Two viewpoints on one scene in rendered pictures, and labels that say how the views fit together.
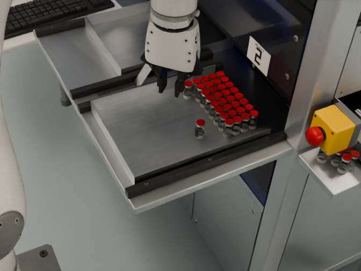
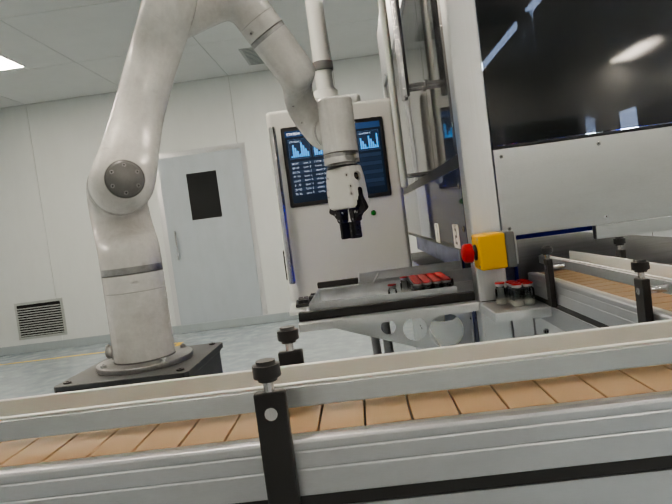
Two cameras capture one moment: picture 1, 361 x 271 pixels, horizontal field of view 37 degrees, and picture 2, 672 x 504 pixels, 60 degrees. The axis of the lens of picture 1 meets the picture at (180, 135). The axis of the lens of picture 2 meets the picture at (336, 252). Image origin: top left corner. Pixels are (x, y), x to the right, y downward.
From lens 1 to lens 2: 103 cm
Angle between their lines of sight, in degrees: 51
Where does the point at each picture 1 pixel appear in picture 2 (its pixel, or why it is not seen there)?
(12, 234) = (131, 177)
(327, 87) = (487, 217)
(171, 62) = (341, 200)
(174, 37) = (339, 175)
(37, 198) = not seen: outside the picture
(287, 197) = not seen: hidden behind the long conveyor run
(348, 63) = (502, 191)
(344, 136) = (493, 245)
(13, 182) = (145, 153)
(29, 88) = not seen: hidden behind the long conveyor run
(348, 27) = (481, 148)
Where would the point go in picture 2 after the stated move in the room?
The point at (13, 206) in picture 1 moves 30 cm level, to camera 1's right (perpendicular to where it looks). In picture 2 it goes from (138, 162) to (261, 131)
